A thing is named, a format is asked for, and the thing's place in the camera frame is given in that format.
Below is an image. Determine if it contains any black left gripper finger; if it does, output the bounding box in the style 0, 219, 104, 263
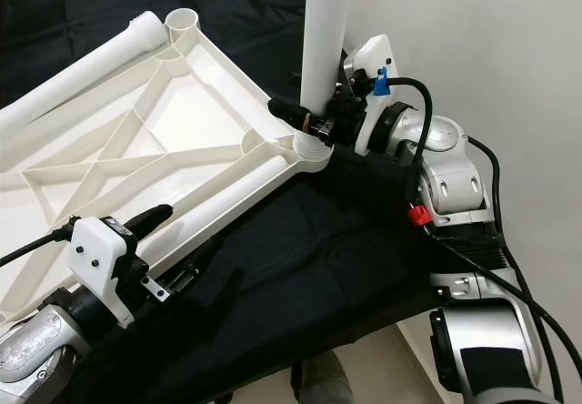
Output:
123, 204, 174, 233
160, 260, 213, 300

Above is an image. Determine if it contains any white plastic table top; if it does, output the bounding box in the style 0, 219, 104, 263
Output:
0, 8, 333, 332

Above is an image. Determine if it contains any black table cloth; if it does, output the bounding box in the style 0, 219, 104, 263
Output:
0, 0, 437, 404

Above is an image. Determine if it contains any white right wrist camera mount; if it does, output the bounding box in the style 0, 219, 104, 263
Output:
344, 33, 399, 157

